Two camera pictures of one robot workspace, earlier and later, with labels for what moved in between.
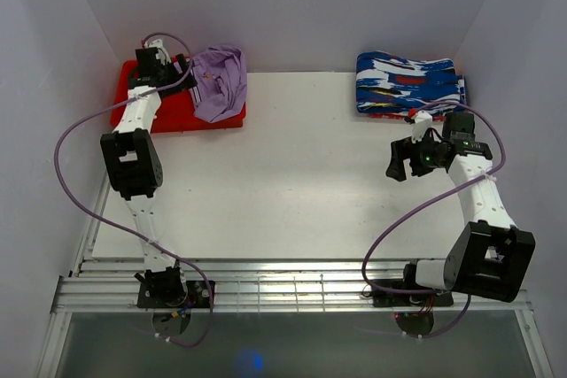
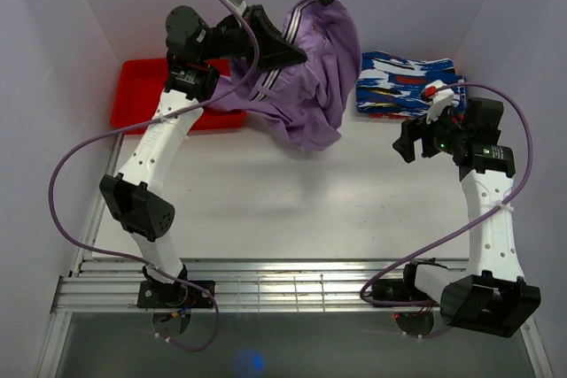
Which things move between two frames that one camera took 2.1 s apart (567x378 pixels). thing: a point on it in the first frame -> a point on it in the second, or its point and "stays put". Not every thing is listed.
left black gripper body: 169,73 -> 231,42
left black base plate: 174,296 stays put
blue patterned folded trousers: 386,83 stays put
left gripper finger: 189,83 -> 275,50
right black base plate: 382,298 stays put
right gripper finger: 396,169 -> 405,146
